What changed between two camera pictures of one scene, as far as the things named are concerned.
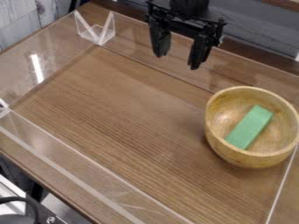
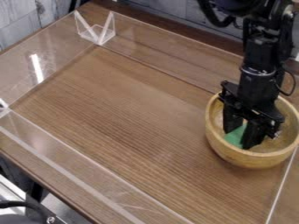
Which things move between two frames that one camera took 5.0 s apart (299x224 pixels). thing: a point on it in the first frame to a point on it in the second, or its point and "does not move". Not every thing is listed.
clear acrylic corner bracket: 98,34 does not move
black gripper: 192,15 to 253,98
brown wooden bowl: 252,126 does not move
